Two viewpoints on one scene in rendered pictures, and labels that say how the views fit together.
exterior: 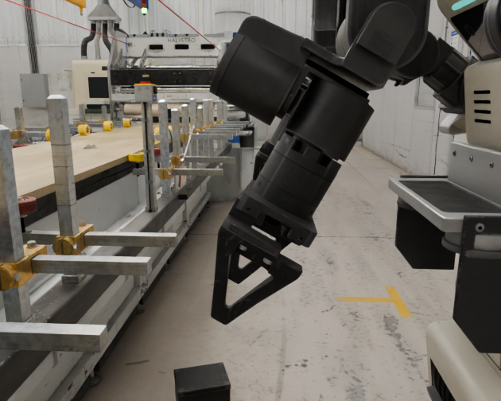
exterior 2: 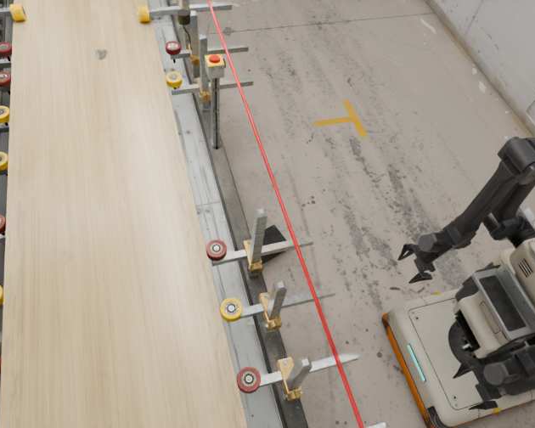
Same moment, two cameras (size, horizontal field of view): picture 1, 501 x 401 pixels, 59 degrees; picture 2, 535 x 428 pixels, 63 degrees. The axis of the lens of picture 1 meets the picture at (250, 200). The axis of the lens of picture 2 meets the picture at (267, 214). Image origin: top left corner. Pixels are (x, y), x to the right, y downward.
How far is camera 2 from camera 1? 1.52 m
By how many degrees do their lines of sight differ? 48
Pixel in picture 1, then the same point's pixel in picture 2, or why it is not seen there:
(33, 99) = not seen: outside the picture
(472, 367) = (484, 329)
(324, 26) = (470, 229)
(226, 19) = not seen: outside the picture
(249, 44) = (505, 379)
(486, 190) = (517, 304)
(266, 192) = (489, 388)
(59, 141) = (261, 232)
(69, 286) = (256, 279)
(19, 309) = not seen: hidden behind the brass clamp
